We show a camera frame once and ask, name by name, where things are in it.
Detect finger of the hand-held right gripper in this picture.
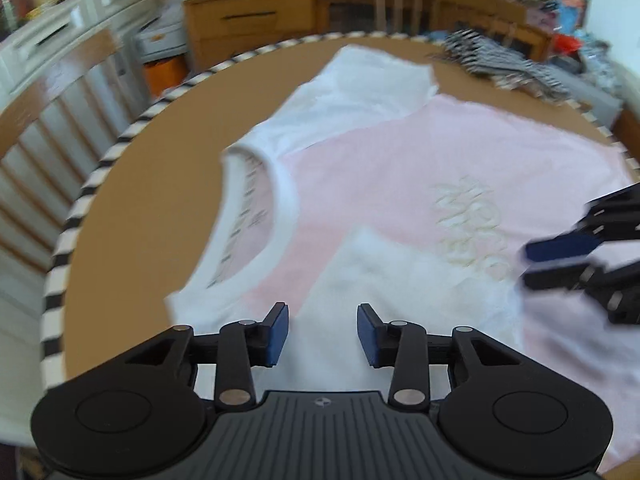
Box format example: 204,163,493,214
522,259,640,327
525,184,640,263

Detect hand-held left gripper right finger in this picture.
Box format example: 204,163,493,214
356,303,523,409

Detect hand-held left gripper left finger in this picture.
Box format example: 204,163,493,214
123,302,290,409

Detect pink and white t-shirt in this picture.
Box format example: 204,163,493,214
165,45,640,476

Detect grey striped cloth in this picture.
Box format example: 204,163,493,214
431,29,577,105

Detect wooden slatted chair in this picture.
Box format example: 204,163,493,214
0,29,148,273
366,0,527,46

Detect orange box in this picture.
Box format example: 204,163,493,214
144,55,189,100

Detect wooden sideboard cabinet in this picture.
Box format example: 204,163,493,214
182,0,553,73

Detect white storage box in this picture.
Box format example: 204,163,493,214
135,17,189,62

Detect white drawer cabinet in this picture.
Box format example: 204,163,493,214
0,0,168,93

